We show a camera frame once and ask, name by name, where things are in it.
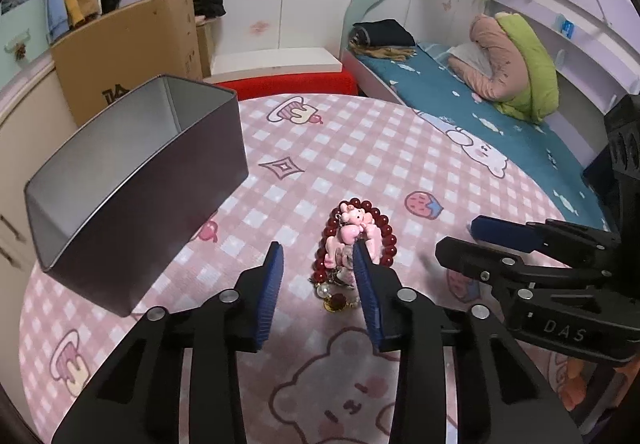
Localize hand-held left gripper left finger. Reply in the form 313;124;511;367
52;240;286;444

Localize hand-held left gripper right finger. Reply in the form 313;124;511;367
352;242;585;444

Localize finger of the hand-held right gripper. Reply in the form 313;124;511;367
434;235;610;306
470;215;625;271

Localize gold pearl charm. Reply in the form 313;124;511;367
315;281;361;314

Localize pink figure charm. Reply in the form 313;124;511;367
322;204;381;270

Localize dark red bead bracelet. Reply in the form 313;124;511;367
311;196;399;286

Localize dark metal tin box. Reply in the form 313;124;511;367
24;74;251;320

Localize blue printed bed sheet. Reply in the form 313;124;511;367
350;41;621;235

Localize pink checked tablecloth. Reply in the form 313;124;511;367
19;94;640;444

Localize green quilt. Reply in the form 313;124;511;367
492;11;560;125

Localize pink quilt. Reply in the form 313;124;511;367
462;15;526;100

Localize white pillow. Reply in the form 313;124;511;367
446;43;493;75

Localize purple bedside shelf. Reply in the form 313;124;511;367
487;0;640;105

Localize tan folded clothes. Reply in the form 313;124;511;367
349;41;416;61

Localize red stool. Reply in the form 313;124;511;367
215;69;358;102

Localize dark folded clothes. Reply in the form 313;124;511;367
352;19;417;48

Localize white board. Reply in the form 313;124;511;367
202;47;346;85

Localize small cardboard box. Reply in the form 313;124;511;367
195;21;216;77

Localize large cardboard box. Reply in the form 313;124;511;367
50;0;203;127

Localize teal drawer cabinet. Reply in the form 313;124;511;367
0;0;56;90

